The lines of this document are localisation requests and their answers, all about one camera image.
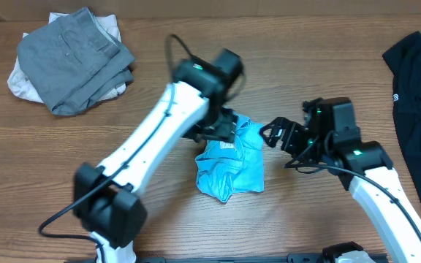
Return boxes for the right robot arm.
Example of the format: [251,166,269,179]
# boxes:
[259,97,421,262]

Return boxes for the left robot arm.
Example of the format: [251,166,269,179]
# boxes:
[73,49,243,262]

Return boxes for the grey folded trousers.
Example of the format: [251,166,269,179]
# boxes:
[17,7,134,115]

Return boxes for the light blue printed t-shirt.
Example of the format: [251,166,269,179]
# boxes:
[195,115,265,203]

